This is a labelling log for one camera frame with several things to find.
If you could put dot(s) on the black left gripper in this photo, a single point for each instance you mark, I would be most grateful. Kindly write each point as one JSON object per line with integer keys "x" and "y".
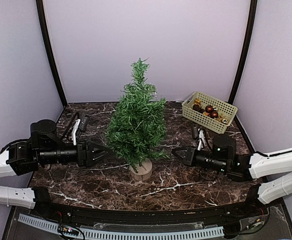
{"x": 85, "y": 158}

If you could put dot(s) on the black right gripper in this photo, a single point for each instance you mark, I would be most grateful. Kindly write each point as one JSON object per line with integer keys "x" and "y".
{"x": 189, "y": 157}

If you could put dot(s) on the small green christmas tree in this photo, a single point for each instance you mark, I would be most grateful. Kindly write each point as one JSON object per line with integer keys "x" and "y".
{"x": 137, "y": 127}

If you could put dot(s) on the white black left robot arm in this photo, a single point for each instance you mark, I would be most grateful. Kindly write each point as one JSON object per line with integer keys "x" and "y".
{"x": 43, "y": 148}

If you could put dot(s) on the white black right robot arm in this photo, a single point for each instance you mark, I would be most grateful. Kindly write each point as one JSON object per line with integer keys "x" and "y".
{"x": 241, "y": 168}

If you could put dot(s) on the brown pine cone ornament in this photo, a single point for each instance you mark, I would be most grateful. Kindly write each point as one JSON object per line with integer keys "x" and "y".
{"x": 198, "y": 108}

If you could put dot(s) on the brown bauble lower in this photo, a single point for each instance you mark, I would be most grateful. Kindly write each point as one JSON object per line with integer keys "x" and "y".
{"x": 214, "y": 114}

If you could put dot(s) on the brown bauble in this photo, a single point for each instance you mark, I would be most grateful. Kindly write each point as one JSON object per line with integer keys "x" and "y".
{"x": 209, "y": 109}
{"x": 214, "y": 114}

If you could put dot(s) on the brown bauble upper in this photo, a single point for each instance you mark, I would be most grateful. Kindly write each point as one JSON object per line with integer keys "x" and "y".
{"x": 209, "y": 109}

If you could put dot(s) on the gold gift box ornament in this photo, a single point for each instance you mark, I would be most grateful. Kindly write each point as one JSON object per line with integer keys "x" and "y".
{"x": 197, "y": 102}

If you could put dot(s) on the beige plastic basket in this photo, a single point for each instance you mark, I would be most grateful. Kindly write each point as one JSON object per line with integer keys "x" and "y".
{"x": 204, "y": 119}

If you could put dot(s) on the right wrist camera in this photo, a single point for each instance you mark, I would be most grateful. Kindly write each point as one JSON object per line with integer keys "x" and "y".
{"x": 199, "y": 135}

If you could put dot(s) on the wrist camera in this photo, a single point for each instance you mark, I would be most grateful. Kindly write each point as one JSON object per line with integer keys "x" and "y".
{"x": 76, "y": 127}
{"x": 199, "y": 135}

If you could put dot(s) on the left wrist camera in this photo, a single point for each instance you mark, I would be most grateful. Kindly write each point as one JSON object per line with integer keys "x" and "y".
{"x": 76, "y": 127}

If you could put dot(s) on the black front rail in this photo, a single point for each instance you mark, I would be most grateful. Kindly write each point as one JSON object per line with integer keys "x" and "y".
{"x": 229, "y": 214}

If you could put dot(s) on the grey slotted cable duct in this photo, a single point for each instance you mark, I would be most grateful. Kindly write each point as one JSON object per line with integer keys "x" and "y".
{"x": 105, "y": 231}

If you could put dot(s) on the left black frame post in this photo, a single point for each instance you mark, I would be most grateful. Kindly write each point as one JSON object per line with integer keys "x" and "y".
{"x": 49, "y": 51}

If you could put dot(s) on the black frame post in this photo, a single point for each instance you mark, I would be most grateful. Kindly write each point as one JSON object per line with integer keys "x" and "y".
{"x": 49, "y": 51}
{"x": 244, "y": 51}

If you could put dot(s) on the right black frame post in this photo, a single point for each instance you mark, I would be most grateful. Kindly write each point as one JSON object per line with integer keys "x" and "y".
{"x": 244, "y": 51}

